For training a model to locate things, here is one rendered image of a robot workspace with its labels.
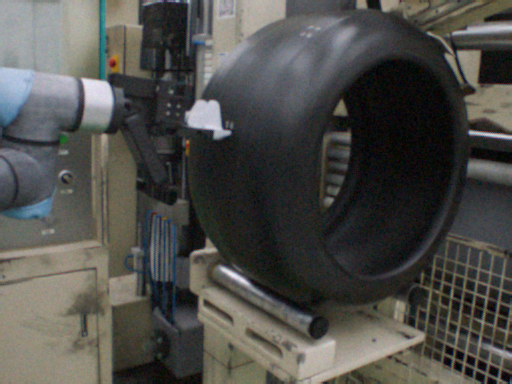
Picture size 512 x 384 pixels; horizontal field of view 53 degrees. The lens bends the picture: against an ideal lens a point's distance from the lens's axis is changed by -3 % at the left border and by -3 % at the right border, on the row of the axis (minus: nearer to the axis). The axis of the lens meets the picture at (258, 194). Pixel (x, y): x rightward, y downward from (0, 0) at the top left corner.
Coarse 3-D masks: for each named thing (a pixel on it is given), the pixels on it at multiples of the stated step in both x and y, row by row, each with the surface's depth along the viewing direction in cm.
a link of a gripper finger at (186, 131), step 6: (186, 126) 77; (192, 126) 78; (168, 132) 77; (174, 132) 77; (180, 132) 76; (186, 132) 77; (192, 132) 77; (198, 132) 79; (204, 132) 79; (210, 132) 81; (204, 138) 79; (210, 138) 81
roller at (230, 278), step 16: (224, 272) 115; (240, 288) 109; (256, 288) 106; (256, 304) 106; (272, 304) 101; (288, 304) 99; (288, 320) 97; (304, 320) 94; (320, 320) 93; (320, 336) 94
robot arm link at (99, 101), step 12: (84, 84) 69; (96, 84) 70; (108, 84) 72; (84, 96) 75; (96, 96) 69; (108, 96) 70; (84, 108) 75; (96, 108) 69; (108, 108) 70; (84, 120) 69; (96, 120) 70; (108, 120) 71; (84, 132) 71; (96, 132) 72
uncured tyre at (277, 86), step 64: (256, 64) 87; (320, 64) 81; (384, 64) 117; (448, 64) 99; (256, 128) 81; (320, 128) 82; (384, 128) 128; (448, 128) 106; (192, 192) 98; (256, 192) 82; (384, 192) 129; (448, 192) 108; (256, 256) 88; (320, 256) 87; (384, 256) 118
